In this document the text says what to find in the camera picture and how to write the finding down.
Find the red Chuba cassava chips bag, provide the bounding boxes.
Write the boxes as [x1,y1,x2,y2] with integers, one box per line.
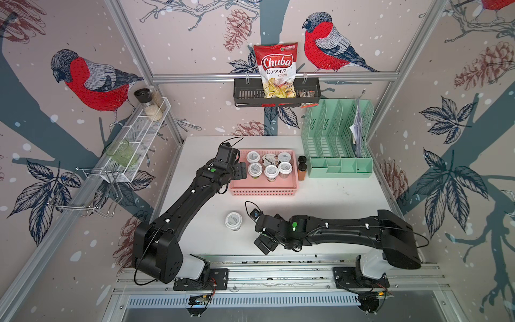
[253,42,298,98]

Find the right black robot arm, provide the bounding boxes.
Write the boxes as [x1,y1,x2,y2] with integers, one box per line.
[248,209,422,280]

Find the aluminium horizontal rail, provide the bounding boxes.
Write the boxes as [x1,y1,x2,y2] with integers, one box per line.
[152,71,401,85]

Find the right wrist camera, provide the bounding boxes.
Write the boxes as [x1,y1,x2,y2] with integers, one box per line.
[249,209,262,221]

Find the white wire wall shelf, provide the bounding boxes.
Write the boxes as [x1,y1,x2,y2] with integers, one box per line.
[93,98,171,182]

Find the white papers in organizer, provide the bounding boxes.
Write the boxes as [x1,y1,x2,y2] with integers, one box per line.
[350,98,362,158]

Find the black-lid spice jar on shelf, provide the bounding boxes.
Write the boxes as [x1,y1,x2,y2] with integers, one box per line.
[134,88,155,107]

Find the green foil-lid yogurt cup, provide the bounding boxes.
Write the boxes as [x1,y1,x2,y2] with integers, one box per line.
[278,152,292,162]

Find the green glass cup on shelf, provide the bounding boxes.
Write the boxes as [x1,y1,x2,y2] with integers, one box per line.
[105,140,138,167]

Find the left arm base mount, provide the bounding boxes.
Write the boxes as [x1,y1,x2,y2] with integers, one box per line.
[173,268,229,291]

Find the green plastic file organizer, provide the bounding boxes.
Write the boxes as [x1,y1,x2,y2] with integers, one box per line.
[301,99,374,178]

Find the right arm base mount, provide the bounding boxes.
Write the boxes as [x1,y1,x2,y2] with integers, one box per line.
[332,266,390,292]

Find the black hanging wire basket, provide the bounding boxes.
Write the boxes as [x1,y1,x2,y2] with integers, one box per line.
[233,78,321,107]

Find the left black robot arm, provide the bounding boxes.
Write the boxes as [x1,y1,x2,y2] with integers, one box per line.
[132,143,247,284]

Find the clear spice jar on shelf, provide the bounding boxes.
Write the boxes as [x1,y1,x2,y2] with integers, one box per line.
[152,87,166,113]

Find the white-lid yogurt cup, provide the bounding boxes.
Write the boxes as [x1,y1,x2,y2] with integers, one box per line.
[246,150,261,164]
[225,211,243,232]
[264,164,280,182]
[278,162,293,179]
[248,162,263,179]

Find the Chobani yogurt cup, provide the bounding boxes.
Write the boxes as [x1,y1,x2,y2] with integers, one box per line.
[262,153,280,167]

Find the pink perforated plastic basket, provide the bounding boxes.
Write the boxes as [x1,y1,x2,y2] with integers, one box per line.
[229,149,299,197]

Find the metal wire hook rack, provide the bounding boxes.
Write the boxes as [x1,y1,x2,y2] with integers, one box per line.
[46,168,123,218]

